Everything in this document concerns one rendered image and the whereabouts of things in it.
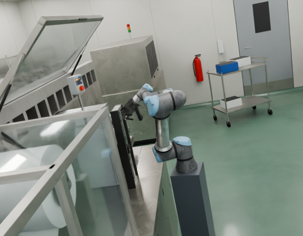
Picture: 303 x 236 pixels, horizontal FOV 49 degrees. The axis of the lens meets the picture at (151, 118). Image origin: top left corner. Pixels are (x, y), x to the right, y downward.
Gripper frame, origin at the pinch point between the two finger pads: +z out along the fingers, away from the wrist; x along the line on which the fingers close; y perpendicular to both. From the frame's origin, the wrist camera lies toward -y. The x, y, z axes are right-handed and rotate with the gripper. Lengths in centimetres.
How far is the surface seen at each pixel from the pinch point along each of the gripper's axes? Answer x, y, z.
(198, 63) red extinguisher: -433, -71, -37
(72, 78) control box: 58, 41, -24
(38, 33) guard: 90, 60, -42
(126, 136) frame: 28.5, -6.2, -5.0
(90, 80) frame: -71, 45, 13
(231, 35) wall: -450, -86, -118
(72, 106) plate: -4.9, 37.3, 16.5
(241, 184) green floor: -103, -153, 8
